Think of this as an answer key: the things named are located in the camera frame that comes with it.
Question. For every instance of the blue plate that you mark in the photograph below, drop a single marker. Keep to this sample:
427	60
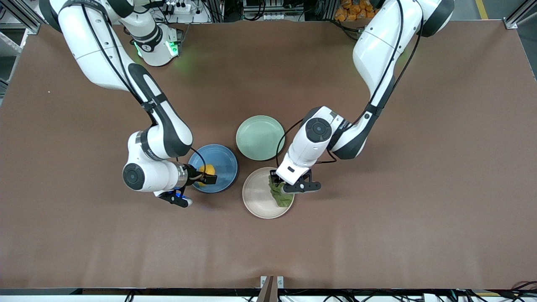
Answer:
224	167

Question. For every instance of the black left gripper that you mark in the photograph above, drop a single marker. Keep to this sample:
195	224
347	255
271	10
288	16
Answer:
277	180

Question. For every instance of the white power strip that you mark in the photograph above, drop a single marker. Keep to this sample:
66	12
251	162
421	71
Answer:
179	7

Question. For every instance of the beige plate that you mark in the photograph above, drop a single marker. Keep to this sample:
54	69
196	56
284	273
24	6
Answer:
258	197

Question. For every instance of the yellow lemon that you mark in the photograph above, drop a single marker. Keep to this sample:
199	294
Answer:
208	169

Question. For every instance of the green lettuce leaf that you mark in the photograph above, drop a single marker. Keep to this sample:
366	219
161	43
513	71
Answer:
282	200

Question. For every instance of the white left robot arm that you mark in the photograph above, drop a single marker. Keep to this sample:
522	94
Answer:
377	46

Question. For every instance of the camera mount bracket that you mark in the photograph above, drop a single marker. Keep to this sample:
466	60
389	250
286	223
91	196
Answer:
272	285

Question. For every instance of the aluminium frame profile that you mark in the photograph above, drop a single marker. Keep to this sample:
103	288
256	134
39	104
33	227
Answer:
25	16
520	12

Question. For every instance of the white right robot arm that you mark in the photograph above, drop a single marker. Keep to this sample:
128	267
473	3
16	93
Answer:
96	54

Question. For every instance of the orange snack packets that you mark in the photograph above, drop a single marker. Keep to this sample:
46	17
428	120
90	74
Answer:
352	10

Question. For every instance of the dark equipment rack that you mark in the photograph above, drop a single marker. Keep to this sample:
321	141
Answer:
272	9

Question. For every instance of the mint green plate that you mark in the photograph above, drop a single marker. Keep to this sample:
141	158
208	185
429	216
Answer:
258	137

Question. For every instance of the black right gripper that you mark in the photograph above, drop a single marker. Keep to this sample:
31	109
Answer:
191	172

